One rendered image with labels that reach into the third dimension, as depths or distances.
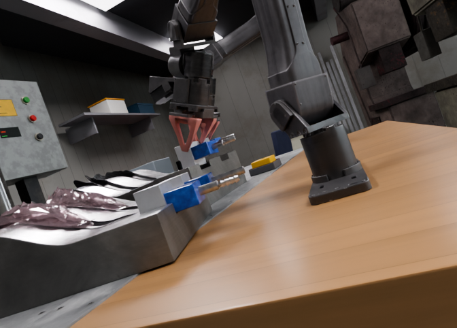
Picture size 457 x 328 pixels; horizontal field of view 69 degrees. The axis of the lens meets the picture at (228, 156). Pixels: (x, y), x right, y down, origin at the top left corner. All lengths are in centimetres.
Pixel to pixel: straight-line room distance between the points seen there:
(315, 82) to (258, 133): 692
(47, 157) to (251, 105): 618
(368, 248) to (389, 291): 5
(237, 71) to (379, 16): 359
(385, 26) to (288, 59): 444
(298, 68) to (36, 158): 125
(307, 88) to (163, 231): 26
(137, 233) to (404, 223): 26
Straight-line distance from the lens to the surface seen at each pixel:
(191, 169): 66
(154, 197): 43
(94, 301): 37
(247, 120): 744
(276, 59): 48
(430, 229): 26
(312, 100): 47
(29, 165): 152
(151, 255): 38
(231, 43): 104
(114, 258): 40
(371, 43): 478
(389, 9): 496
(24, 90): 165
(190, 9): 67
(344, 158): 46
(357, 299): 21
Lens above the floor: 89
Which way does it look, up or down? 1 degrees down
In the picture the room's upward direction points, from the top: 20 degrees counter-clockwise
